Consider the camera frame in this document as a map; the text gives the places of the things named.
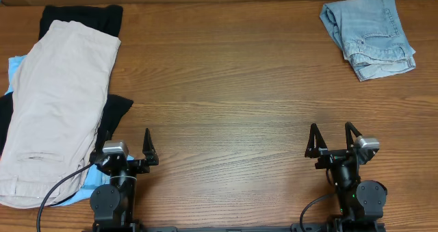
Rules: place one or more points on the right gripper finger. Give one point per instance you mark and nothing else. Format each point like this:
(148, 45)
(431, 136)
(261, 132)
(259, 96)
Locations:
(316, 144)
(351, 131)

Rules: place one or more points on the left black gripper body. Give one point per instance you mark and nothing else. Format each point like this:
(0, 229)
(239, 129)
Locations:
(129, 163)

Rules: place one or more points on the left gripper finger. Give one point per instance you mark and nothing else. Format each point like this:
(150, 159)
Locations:
(148, 150)
(102, 137)

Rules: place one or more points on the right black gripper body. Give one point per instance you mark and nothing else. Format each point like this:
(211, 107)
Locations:
(331, 158)

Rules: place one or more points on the beige khaki shorts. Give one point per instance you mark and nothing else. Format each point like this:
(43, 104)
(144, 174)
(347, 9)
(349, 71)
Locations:
(59, 92)

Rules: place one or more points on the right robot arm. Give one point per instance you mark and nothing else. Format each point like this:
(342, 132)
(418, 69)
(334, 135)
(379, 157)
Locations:
(360, 202)

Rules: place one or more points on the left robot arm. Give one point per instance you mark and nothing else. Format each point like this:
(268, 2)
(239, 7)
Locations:
(113, 203)

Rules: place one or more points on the light blue garment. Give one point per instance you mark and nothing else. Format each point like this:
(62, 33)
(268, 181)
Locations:
(94, 180)

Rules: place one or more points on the folded light blue jeans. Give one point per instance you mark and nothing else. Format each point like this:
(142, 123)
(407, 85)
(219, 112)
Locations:
(370, 35)

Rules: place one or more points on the black t-shirt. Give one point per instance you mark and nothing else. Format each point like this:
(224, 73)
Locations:
(109, 21)

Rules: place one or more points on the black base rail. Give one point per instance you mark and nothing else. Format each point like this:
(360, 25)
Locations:
(309, 227)

